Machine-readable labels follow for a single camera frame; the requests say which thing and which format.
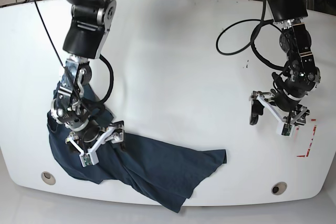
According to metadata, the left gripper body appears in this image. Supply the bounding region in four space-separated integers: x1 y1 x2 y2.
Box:
249 91 310 131

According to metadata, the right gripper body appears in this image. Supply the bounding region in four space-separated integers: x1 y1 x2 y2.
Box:
65 121 125 164

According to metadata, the dark blue t-shirt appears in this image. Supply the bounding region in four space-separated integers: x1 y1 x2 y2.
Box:
47 81 228 214

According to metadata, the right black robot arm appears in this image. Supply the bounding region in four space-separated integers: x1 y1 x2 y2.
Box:
51 0 124 167

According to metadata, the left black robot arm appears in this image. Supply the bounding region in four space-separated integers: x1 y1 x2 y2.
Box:
249 0 321 136

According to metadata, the red tape rectangle marking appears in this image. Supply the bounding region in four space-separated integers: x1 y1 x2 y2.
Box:
294 119 318 158

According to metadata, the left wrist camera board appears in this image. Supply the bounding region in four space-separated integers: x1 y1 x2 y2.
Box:
276 122 295 137

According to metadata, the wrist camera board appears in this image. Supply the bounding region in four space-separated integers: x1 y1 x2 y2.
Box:
276 122 295 137
79 154 97 167

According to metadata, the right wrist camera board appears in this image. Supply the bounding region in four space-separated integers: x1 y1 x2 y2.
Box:
79 154 97 167

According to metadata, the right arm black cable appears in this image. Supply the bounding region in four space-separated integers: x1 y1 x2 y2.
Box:
26 0 114 120

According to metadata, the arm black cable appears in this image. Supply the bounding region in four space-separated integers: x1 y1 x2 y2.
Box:
26 0 114 120
216 0 289 78

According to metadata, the right table cable grommet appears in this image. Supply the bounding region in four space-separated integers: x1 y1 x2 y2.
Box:
271 182 287 196

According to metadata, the table cable grommet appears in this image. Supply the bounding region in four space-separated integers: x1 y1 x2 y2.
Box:
41 172 56 185
271 182 287 196

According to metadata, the left table cable grommet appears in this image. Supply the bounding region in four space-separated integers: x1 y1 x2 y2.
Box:
41 172 56 185

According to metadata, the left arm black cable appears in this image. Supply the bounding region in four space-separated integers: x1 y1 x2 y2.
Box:
216 0 289 78

